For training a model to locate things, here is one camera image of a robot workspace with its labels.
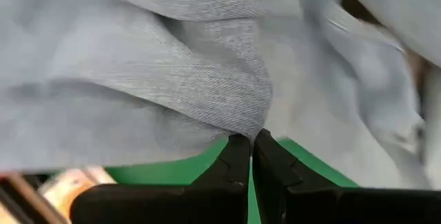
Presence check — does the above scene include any green table mat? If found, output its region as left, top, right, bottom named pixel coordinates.
left=105, top=136, right=360, bottom=224

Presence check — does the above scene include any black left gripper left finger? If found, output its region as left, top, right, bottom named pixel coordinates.
left=191, top=133, right=252, bottom=187

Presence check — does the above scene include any black aluminium table frame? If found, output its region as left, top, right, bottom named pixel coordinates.
left=0, top=172, right=72, bottom=224

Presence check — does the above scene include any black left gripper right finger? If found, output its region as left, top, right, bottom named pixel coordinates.
left=252, top=128, right=342, bottom=224

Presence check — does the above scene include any light blue garment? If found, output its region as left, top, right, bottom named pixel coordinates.
left=0, top=0, right=441, bottom=191

